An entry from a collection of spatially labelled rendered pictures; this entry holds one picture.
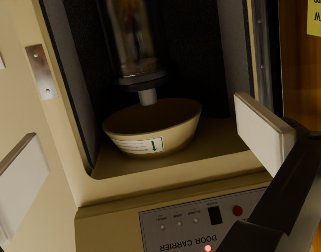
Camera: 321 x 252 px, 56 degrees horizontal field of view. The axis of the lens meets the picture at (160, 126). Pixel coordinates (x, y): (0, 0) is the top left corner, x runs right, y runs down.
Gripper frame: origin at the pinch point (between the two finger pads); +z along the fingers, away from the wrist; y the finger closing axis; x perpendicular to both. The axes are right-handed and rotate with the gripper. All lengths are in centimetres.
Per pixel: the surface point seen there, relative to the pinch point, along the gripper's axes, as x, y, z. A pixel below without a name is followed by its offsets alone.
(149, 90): -3.8, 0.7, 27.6
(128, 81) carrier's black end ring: -1.1, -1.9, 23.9
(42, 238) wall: -55, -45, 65
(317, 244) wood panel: -33.7, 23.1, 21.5
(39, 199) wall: -41, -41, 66
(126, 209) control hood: -18.8, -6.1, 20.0
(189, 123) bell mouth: -9.8, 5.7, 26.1
